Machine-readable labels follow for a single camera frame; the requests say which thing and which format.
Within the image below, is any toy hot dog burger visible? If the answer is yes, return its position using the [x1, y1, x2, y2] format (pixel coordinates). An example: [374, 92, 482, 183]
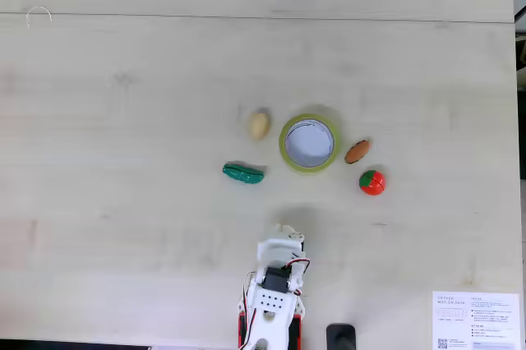
[344, 139, 372, 165]

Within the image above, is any beige toy egg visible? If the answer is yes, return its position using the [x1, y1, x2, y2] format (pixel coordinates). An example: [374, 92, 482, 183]
[247, 108, 272, 140]

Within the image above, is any red toy tomato green top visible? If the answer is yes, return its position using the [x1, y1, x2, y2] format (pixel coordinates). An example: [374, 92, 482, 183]
[358, 169, 387, 197]

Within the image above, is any white printed paper sheet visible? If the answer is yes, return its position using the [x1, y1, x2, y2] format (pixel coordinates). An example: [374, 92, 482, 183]
[431, 291, 519, 350]

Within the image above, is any black pole with clamp base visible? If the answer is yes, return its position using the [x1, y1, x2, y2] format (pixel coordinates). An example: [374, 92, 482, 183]
[325, 323, 357, 350]

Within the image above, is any yellow packing tape roll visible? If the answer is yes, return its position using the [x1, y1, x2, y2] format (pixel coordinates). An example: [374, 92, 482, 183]
[278, 113, 341, 175]

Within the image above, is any thin white wire loop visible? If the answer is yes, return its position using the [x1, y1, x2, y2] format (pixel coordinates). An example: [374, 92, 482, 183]
[25, 5, 53, 29]

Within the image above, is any green toy cucumber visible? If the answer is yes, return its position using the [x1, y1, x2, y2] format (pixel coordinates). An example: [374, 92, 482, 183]
[222, 163, 265, 186]

